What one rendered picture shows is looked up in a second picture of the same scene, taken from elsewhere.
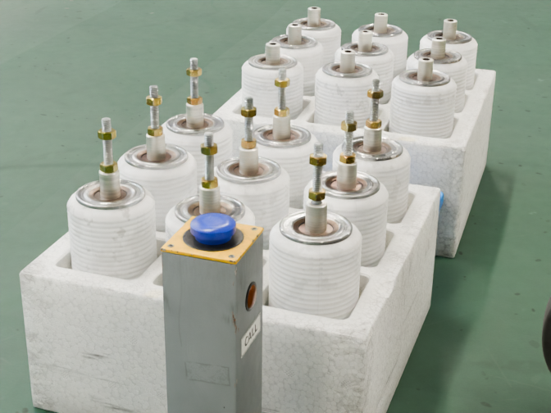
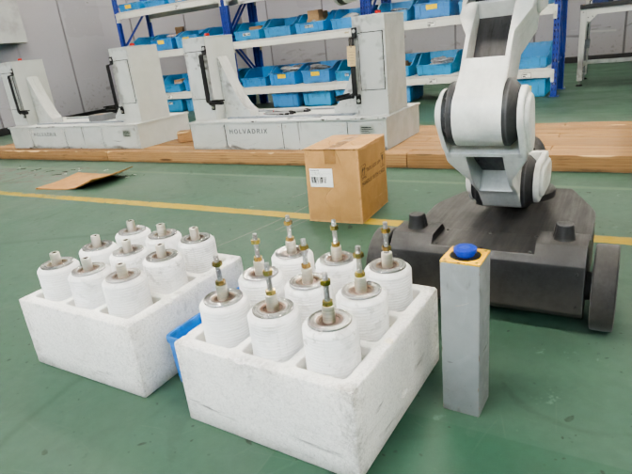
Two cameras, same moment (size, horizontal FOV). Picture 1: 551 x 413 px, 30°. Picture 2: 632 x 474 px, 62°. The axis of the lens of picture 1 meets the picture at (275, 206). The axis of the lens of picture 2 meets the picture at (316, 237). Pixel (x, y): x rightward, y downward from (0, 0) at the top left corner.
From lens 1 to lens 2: 1.26 m
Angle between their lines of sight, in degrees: 69
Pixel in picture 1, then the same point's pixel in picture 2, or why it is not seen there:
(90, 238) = (355, 342)
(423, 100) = (212, 245)
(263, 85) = (140, 288)
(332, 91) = (174, 267)
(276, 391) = (423, 342)
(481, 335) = not seen: hidden behind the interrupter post
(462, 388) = not seen: hidden behind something
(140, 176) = (294, 315)
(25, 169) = not seen: outside the picture
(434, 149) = (231, 265)
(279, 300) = (402, 304)
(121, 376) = (387, 404)
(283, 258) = (402, 281)
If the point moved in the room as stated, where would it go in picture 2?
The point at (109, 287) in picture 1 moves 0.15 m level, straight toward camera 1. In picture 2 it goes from (379, 355) to (468, 350)
